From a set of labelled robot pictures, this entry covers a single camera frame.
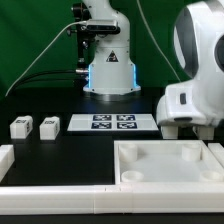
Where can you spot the white obstacle bar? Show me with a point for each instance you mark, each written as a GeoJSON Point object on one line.
{"type": "Point", "coordinates": [125, 198]}
{"type": "Point", "coordinates": [218, 151]}
{"type": "Point", "coordinates": [7, 158]}

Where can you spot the white square tabletop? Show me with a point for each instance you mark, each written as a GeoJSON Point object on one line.
{"type": "Point", "coordinates": [145, 161]}

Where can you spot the white right obstacle bar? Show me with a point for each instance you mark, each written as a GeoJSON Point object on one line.
{"type": "Point", "coordinates": [218, 151]}

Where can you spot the white front obstacle bar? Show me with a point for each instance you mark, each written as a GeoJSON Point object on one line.
{"type": "Point", "coordinates": [125, 198]}

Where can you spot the white left obstacle bar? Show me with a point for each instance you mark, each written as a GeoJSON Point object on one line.
{"type": "Point", "coordinates": [7, 158]}

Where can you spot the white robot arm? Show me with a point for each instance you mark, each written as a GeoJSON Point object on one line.
{"type": "Point", "coordinates": [199, 47]}

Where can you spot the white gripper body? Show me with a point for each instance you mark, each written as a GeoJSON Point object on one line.
{"type": "Point", "coordinates": [185, 103]}

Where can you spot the black camera on mount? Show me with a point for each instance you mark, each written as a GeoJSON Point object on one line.
{"type": "Point", "coordinates": [104, 27]}

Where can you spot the white tag board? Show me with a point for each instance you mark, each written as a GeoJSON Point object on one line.
{"type": "Point", "coordinates": [112, 122]}

